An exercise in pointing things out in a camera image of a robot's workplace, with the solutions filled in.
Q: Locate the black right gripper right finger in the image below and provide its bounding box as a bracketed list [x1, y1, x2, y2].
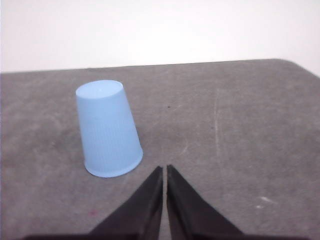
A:
[166, 164, 271, 240]

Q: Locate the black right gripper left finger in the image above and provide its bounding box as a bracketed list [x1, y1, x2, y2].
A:
[65, 166, 163, 240]

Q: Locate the blue cup peg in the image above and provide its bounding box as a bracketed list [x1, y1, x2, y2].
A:
[76, 80, 144, 178]

